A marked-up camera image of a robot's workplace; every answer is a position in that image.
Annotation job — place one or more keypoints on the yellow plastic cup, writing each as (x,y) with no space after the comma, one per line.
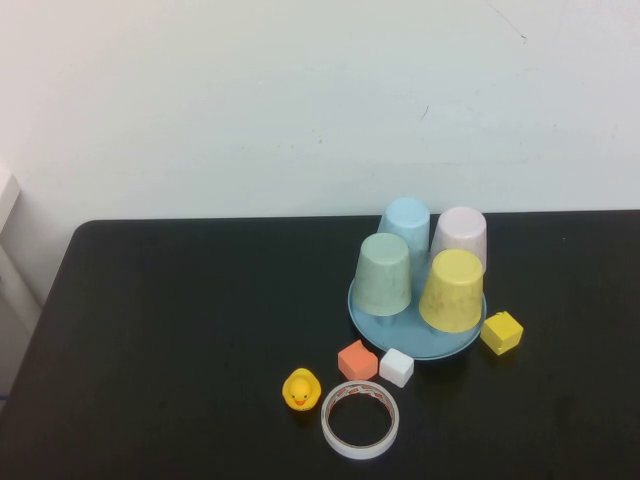
(452,295)

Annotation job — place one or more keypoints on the green plastic cup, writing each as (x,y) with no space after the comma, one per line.
(382,275)

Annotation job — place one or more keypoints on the blue plastic cup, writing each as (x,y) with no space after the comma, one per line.
(407,220)

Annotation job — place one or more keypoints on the pink plastic cup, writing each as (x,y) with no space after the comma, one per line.
(460,230)

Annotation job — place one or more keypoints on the orange cube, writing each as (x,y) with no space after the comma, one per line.
(356,362)

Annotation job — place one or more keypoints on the light blue plate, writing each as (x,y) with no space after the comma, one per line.
(400,340)

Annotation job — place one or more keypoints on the white cube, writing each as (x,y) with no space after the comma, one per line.
(396,367)

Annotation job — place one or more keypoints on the yellow rubber duck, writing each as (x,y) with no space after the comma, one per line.
(301,392)

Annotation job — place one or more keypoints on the white tape roll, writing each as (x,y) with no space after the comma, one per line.
(326,420)

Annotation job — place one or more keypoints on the yellow cube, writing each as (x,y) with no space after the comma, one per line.
(502,332)

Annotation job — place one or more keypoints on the white side cabinet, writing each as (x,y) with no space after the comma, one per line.
(7,195)

